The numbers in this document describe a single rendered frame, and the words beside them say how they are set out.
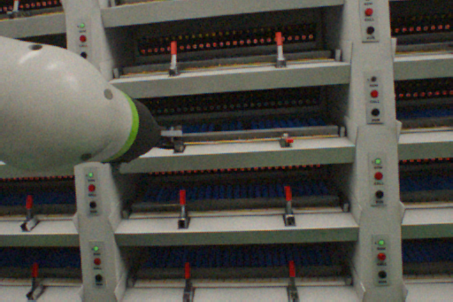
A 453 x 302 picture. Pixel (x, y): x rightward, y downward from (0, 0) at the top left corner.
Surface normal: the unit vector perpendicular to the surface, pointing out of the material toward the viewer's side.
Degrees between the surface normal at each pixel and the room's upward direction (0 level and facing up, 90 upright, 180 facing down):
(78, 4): 90
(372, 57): 90
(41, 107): 95
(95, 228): 90
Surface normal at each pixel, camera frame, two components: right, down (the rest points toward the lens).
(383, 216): -0.08, 0.01
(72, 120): 0.76, 0.24
